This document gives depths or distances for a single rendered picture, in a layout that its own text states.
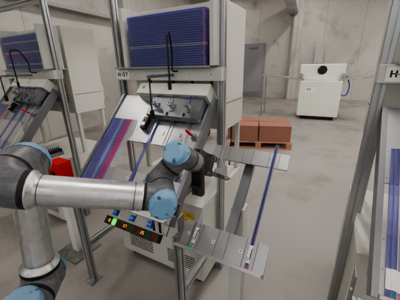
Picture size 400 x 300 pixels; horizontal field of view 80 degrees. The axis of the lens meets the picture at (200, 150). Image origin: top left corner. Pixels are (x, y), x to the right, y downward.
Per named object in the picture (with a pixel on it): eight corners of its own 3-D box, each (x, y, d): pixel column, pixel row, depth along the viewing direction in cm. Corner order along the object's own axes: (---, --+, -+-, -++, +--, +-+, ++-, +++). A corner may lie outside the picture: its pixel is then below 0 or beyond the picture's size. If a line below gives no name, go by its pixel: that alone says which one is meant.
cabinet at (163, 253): (203, 288, 157) (202, 208, 136) (125, 253, 189) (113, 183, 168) (237, 231, 211) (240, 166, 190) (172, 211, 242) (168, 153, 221)
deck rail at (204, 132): (174, 228, 112) (168, 225, 106) (171, 227, 112) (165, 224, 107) (219, 105, 137) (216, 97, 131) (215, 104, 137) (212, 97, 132)
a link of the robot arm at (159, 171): (138, 194, 69) (163, 168, 68) (139, 178, 80) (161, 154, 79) (159, 208, 72) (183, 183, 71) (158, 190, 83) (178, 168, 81)
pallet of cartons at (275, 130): (288, 137, 468) (291, 117, 454) (291, 152, 392) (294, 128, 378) (230, 134, 501) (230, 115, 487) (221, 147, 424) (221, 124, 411)
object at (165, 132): (197, 155, 126) (193, 150, 122) (109, 139, 156) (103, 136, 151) (215, 104, 137) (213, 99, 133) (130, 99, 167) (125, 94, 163)
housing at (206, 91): (214, 111, 137) (206, 95, 125) (147, 106, 159) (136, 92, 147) (218, 100, 140) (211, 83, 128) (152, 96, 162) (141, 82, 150)
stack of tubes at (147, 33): (206, 65, 123) (205, 6, 114) (131, 66, 146) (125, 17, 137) (216, 65, 133) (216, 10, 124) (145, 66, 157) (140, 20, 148)
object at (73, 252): (75, 265, 178) (51, 169, 152) (56, 254, 189) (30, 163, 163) (101, 244, 198) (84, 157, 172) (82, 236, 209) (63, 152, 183)
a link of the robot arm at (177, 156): (155, 153, 73) (173, 133, 72) (172, 161, 83) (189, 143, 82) (168, 171, 70) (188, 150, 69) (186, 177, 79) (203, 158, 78)
